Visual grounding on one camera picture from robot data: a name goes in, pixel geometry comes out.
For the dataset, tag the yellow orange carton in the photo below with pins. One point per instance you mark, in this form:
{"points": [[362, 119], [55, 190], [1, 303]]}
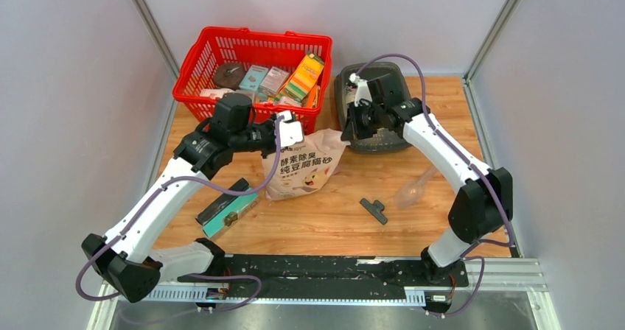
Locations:
{"points": [[304, 78]]}

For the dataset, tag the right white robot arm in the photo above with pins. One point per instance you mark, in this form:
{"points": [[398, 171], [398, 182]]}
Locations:
{"points": [[483, 198]]}

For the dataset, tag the clear plastic scoop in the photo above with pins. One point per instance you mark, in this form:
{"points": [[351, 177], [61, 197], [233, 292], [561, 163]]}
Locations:
{"points": [[412, 191]]}

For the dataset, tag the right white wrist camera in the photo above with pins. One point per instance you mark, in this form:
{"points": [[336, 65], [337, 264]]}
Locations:
{"points": [[362, 91]]}

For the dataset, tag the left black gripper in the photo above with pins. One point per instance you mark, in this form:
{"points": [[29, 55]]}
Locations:
{"points": [[271, 125]]}

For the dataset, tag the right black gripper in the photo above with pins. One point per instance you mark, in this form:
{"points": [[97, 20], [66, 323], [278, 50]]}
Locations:
{"points": [[353, 130]]}

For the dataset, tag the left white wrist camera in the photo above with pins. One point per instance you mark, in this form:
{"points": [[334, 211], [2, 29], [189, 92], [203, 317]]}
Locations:
{"points": [[289, 131]]}

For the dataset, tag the pink cat litter bag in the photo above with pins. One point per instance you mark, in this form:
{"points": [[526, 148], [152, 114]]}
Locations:
{"points": [[304, 168]]}

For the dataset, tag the dark grey litter box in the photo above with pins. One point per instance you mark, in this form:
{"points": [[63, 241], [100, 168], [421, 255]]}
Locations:
{"points": [[396, 90]]}

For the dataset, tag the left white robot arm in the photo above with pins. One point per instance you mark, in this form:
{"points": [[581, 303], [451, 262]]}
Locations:
{"points": [[123, 261]]}

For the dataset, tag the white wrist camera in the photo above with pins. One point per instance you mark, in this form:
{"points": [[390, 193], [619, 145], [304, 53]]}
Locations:
{"points": [[362, 91], [289, 131]]}

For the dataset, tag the brown round object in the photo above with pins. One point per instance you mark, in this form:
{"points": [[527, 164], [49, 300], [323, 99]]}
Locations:
{"points": [[229, 75]]}

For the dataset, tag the black bag clip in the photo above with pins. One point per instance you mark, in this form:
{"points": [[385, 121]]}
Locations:
{"points": [[376, 209]]}

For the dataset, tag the red plastic shopping basket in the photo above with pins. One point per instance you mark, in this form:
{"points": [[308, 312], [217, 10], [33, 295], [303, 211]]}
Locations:
{"points": [[221, 55]]}

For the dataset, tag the teal small box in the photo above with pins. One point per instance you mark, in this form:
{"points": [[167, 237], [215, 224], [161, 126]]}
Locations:
{"points": [[253, 78]]}

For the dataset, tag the white pink packet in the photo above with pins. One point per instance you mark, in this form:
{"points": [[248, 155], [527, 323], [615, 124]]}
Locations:
{"points": [[215, 93]]}

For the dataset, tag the teal and black box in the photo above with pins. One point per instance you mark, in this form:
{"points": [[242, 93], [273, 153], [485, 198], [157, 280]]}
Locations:
{"points": [[224, 212]]}

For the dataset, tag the grey pink small box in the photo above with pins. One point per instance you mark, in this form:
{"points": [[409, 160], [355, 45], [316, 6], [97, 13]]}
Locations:
{"points": [[273, 81]]}

